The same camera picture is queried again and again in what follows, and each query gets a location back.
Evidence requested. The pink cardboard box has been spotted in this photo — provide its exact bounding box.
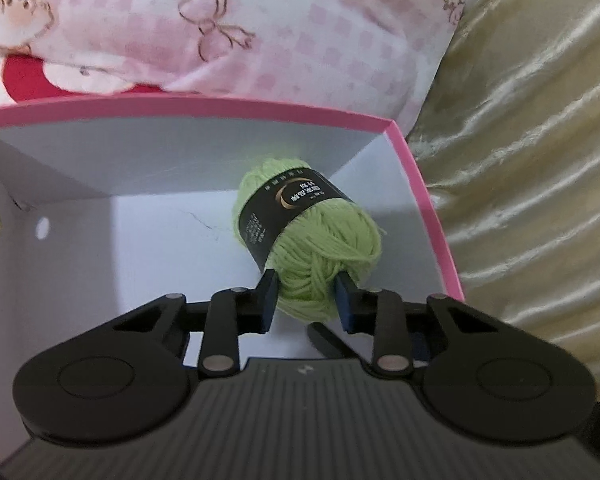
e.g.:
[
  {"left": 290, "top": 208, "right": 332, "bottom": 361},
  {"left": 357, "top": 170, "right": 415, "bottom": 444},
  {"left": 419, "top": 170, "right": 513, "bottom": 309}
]
[{"left": 0, "top": 94, "right": 467, "bottom": 466}]

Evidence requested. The green yarn ball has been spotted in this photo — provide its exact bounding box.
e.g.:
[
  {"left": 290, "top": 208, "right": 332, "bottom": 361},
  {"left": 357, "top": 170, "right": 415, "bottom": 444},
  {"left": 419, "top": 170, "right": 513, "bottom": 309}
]
[{"left": 231, "top": 157, "right": 383, "bottom": 322}]

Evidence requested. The pink printed pillow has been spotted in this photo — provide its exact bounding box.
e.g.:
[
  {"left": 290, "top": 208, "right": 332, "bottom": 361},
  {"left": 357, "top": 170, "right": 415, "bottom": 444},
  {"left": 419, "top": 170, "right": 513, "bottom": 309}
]
[{"left": 0, "top": 0, "right": 481, "bottom": 133}]

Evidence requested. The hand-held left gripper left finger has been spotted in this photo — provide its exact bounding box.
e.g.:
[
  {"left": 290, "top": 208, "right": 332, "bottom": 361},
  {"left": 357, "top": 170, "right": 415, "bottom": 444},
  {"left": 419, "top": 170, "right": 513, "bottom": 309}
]
[{"left": 112, "top": 270, "right": 277, "bottom": 377}]

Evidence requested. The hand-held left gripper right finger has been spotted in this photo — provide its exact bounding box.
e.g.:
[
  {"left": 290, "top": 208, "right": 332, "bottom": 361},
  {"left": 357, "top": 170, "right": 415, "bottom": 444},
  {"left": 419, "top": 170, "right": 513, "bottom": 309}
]
[{"left": 332, "top": 273, "right": 503, "bottom": 377}]

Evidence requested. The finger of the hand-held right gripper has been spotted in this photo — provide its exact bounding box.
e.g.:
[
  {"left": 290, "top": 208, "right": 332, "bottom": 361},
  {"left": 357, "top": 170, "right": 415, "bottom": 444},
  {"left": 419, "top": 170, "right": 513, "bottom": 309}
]
[{"left": 306, "top": 323, "right": 367, "bottom": 361}]

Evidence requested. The golden satin cloth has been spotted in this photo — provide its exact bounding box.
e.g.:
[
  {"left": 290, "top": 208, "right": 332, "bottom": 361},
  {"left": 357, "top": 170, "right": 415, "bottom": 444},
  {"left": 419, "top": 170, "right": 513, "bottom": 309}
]
[{"left": 405, "top": 0, "right": 600, "bottom": 403}]

